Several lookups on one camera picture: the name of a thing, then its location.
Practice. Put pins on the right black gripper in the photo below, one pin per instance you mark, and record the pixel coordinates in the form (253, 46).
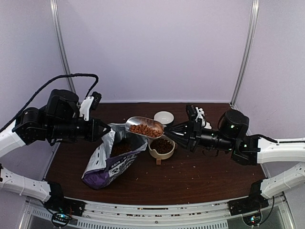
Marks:
(195, 134)

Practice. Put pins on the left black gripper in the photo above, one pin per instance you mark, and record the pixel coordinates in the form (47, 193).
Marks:
(93, 135)

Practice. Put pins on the purple pet food bag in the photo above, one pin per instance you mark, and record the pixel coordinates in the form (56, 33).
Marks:
(103, 168)

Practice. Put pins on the metal food scoop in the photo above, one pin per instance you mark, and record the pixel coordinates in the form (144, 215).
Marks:
(145, 127)

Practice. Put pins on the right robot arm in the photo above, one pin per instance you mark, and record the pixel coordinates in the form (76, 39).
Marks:
(246, 150)

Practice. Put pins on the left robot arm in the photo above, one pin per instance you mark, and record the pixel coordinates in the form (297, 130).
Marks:
(62, 118)

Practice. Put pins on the brown kibble pet food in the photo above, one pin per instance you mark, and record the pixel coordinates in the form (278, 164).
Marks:
(128, 144)

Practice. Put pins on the dark blue ceramic bowl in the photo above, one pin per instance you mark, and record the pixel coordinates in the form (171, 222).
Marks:
(164, 117)

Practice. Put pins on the cream cat-ear bowl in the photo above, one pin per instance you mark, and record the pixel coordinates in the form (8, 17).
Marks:
(161, 149)

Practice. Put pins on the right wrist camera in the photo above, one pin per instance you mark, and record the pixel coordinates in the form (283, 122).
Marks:
(197, 115)

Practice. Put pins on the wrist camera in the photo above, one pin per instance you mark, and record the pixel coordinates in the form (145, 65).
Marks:
(88, 104)
(197, 115)

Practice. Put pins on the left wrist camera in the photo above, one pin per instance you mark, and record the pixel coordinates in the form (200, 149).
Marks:
(88, 104)

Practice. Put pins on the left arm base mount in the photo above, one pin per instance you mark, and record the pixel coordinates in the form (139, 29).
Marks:
(62, 209)

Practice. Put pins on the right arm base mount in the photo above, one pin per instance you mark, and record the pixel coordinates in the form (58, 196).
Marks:
(250, 207)

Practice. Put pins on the front aluminium rail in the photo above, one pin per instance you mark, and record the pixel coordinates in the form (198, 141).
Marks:
(210, 215)

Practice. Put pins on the left aluminium frame post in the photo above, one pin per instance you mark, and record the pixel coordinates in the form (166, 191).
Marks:
(58, 33)

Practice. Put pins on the aluminium frame post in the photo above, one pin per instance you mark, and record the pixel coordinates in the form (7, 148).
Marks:
(247, 50)
(58, 33)

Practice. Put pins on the right aluminium frame post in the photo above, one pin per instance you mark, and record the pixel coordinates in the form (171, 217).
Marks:
(247, 50)

